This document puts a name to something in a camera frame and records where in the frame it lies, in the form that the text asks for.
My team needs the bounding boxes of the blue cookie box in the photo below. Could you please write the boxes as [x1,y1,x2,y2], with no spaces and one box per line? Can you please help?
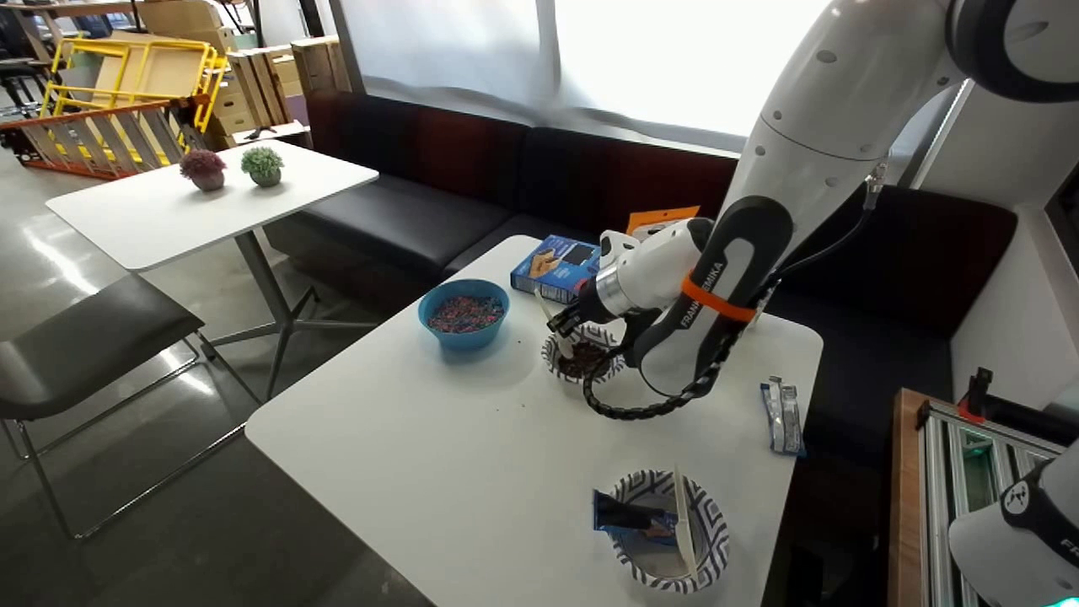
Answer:
[510,233,599,302]

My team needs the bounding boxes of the patterned paper bowl with beans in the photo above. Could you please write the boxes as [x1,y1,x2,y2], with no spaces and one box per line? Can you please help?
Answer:
[544,328,621,384]

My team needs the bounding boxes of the blue black snack wrapper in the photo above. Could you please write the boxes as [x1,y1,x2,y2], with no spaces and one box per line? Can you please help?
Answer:
[593,493,679,542]

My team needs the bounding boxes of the green ball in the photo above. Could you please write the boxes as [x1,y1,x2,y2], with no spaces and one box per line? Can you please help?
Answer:
[241,143,283,187]

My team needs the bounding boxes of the black bench sofa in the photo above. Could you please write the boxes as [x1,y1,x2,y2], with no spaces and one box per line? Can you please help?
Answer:
[266,93,1017,466]

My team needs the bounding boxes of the maroon ball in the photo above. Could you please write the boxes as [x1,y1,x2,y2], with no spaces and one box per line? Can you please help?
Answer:
[180,148,224,193]

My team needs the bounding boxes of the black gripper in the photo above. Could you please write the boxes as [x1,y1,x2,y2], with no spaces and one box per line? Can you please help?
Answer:
[546,284,610,338]

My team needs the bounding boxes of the white black cap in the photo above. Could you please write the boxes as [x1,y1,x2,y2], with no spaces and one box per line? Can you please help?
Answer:
[946,440,1079,607]

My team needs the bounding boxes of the wooden framed rack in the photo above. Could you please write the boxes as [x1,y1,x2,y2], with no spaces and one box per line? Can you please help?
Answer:
[885,386,1074,607]

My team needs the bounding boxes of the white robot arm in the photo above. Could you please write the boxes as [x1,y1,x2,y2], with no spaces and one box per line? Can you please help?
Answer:
[549,0,1079,401]

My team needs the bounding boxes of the white side table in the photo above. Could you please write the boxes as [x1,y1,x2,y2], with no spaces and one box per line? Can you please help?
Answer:
[48,140,374,271]

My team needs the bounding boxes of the blue plastic bowl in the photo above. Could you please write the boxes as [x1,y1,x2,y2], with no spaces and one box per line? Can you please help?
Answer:
[417,279,510,361]

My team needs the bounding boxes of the patterned paper bowl with wrapper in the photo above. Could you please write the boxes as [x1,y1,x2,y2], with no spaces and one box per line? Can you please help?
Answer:
[589,467,731,593]

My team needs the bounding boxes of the silver blue snack packet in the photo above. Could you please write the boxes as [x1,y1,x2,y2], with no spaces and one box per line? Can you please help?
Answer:
[758,376,806,456]

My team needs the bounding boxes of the white main table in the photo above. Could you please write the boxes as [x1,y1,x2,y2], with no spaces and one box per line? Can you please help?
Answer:
[245,294,821,607]

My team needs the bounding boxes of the black braided cable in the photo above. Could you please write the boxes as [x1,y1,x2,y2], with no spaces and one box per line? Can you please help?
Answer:
[581,164,885,423]

